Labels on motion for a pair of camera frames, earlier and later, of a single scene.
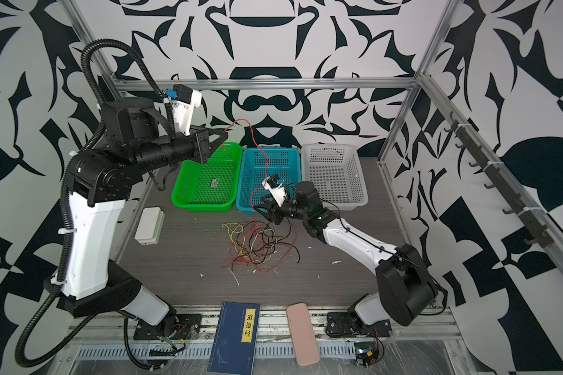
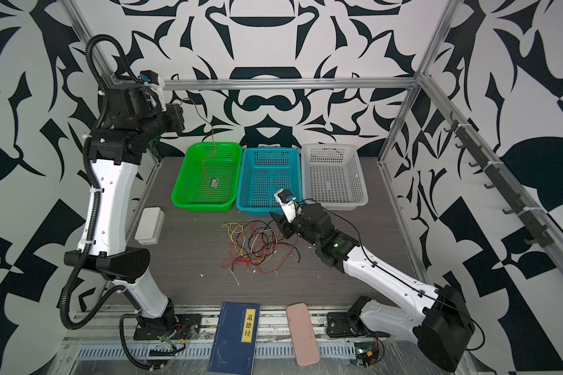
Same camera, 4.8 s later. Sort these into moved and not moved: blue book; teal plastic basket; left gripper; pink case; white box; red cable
Moved: red cable; left gripper
Not moved: blue book; white box; teal plastic basket; pink case
